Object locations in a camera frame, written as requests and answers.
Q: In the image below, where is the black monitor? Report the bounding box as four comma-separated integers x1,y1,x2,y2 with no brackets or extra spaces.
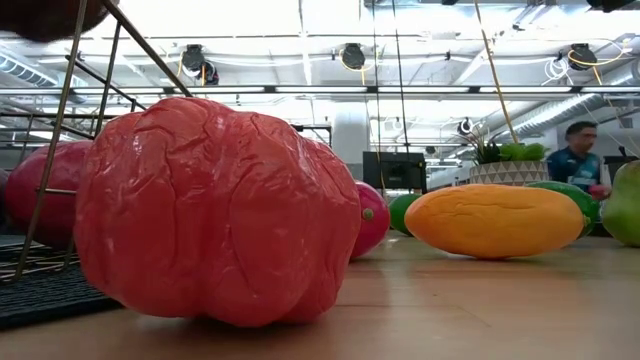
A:
362,151,427,194
603,154,640,167

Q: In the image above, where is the large green lime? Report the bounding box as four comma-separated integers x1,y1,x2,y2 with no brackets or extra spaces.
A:
524,180,601,239
388,193,424,237

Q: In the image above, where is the yellow mango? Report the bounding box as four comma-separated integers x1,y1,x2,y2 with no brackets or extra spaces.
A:
403,183,586,260

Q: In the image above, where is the succulent in white patterned pot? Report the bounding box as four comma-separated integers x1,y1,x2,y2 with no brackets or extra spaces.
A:
462,124,551,187

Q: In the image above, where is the red pomegranate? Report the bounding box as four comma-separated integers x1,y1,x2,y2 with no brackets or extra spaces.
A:
4,140,94,250

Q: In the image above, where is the yellow hanging cable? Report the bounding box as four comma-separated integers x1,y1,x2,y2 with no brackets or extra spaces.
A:
473,0,521,146

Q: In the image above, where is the round dark blue placemat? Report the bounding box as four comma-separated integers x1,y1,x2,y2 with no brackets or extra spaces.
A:
0,234,121,331

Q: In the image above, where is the black hanging cable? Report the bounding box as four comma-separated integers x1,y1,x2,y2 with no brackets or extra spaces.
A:
369,0,387,197
391,0,412,155

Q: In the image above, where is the person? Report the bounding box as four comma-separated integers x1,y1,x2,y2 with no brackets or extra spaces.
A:
545,120,614,201

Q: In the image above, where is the small orange pumpkin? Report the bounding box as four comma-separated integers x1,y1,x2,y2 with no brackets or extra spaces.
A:
73,96,362,329

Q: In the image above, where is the gold rimmed wire basket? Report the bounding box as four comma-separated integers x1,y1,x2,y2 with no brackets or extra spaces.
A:
0,0,196,284

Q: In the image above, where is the silver ventilation duct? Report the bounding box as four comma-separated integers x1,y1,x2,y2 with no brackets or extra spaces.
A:
0,49,89,104
487,59,640,146

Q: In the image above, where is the red orange pepper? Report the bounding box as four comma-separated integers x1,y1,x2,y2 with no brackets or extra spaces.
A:
349,180,392,260

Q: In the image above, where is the green pear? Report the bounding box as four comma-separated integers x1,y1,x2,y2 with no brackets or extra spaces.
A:
601,159,640,248

